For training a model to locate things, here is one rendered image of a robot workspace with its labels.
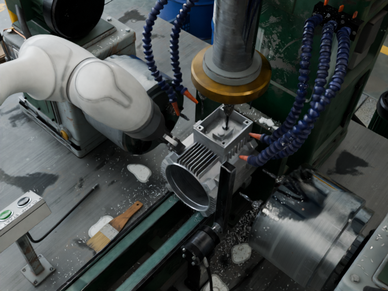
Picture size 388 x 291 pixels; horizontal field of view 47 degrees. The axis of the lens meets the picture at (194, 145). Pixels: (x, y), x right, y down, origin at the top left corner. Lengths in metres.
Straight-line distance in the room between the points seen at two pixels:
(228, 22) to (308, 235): 0.47
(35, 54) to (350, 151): 1.12
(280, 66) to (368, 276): 0.55
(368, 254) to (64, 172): 0.96
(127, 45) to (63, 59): 0.56
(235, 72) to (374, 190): 0.76
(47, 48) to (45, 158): 0.74
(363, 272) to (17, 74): 0.75
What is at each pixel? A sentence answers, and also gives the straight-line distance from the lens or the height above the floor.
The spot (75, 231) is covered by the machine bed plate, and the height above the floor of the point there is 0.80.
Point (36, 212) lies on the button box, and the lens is 1.14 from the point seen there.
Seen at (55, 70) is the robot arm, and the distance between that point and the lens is 0.87.
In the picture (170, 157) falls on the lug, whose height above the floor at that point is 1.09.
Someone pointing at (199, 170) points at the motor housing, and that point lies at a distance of 1.11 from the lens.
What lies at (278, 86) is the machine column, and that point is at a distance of 1.24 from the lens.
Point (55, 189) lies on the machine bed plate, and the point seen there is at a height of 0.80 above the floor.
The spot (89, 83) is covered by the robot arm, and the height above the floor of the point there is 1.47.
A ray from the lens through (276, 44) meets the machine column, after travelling 1.18.
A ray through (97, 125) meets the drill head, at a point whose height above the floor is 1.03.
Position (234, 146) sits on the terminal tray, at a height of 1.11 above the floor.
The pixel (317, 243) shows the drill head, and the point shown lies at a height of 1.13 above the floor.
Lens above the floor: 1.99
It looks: 50 degrees down
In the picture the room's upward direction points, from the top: 3 degrees clockwise
